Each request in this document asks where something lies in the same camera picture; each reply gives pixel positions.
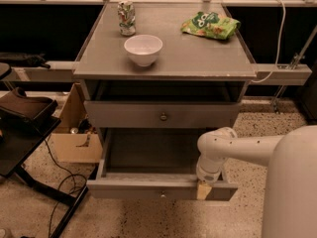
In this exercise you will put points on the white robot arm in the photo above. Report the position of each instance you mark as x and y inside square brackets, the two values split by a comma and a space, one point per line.
[290, 197]

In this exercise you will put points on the grey top drawer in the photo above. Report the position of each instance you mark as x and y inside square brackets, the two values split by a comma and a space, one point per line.
[130, 114]

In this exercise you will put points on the dark brown bag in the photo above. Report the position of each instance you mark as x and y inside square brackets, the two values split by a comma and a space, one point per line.
[16, 106]

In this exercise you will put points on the white bowl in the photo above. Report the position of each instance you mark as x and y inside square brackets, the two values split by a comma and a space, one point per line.
[143, 50]

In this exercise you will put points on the green chip bag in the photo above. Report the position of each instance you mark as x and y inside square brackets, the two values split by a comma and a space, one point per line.
[211, 25]

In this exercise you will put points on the grey drawer cabinet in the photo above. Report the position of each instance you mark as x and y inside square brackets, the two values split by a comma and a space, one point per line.
[188, 68]

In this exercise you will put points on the grey drawer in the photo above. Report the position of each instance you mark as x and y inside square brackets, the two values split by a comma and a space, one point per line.
[153, 164]
[130, 114]

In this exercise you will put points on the green white soda can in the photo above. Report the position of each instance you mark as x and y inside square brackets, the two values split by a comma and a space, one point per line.
[126, 15]

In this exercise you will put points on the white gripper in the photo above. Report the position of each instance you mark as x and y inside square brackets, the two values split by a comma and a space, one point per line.
[207, 176]

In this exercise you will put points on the cardboard box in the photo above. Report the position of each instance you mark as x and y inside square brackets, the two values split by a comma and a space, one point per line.
[72, 143]

